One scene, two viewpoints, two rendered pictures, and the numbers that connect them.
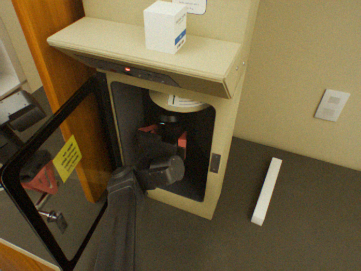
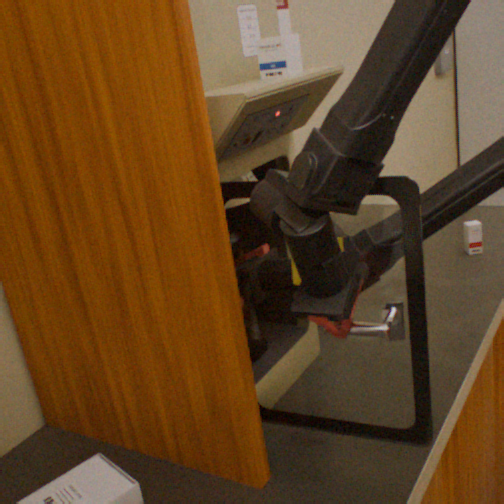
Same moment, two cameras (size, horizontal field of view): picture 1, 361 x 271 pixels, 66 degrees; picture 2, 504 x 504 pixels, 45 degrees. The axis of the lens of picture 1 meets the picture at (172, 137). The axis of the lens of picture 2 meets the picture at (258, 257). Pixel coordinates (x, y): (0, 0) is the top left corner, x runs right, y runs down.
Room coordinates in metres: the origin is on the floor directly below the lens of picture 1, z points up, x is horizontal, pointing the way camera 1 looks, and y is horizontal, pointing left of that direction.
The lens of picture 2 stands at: (0.33, 1.00, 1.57)
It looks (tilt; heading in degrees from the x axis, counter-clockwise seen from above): 20 degrees down; 281
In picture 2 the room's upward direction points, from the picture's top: 9 degrees counter-clockwise
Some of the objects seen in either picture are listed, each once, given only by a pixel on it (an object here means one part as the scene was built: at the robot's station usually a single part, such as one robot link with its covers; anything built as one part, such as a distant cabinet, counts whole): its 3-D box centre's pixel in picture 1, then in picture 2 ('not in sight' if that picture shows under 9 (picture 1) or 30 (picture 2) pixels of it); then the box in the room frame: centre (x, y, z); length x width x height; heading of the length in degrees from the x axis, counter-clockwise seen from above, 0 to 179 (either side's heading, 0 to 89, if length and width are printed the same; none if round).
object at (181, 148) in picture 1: (175, 141); not in sight; (0.54, -0.01, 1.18); 0.09 x 0.07 x 0.07; 159
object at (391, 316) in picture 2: not in sight; (361, 322); (0.35, 0.27, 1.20); 0.10 x 0.05 x 0.03; 163
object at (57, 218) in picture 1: (59, 222); not in sight; (0.30, 0.24, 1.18); 0.02 x 0.02 x 0.06; 73
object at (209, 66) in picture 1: (144, 67); (273, 113); (0.46, 0.05, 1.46); 0.32 x 0.12 x 0.10; 67
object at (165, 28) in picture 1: (165, 27); (279, 56); (0.44, 0.01, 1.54); 0.05 x 0.05 x 0.06; 67
